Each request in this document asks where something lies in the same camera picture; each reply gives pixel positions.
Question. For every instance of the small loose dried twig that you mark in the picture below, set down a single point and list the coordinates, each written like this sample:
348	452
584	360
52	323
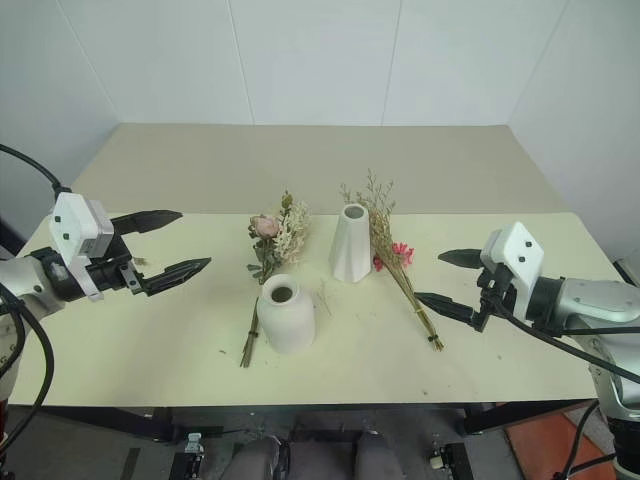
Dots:
326	299

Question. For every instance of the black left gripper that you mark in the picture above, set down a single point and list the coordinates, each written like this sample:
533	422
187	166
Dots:
107	277

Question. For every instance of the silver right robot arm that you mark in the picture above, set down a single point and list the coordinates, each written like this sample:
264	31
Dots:
595	302

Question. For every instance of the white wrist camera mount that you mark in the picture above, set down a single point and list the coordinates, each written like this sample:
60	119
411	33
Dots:
72	220
517	255

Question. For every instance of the pink rose dried bouquet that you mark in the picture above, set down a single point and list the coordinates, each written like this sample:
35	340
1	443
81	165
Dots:
267	227

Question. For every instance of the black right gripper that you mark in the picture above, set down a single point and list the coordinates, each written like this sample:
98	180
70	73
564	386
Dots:
495	295

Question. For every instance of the black metal table frame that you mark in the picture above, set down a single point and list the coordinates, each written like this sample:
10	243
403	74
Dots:
320	415

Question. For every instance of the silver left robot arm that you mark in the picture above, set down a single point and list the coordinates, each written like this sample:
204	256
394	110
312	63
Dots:
20	280

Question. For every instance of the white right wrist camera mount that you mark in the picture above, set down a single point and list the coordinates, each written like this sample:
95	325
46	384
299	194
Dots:
517	255

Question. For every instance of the round white ceramic vase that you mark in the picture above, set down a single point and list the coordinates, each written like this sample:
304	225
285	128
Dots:
287	320

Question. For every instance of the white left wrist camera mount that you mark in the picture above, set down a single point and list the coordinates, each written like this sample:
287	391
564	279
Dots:
72	220

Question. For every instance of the tall faceted white vase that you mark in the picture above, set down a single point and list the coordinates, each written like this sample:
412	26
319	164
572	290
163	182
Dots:
350	245

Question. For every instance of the dark grey rounded shape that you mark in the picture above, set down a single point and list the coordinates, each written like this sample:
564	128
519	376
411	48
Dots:
375	457
257	457

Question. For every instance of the pale yellow table mat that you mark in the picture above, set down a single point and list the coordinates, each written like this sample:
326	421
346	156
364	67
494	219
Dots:
175	345

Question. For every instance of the dried grass red flower bouquet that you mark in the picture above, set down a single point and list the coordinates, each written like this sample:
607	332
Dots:
382	235

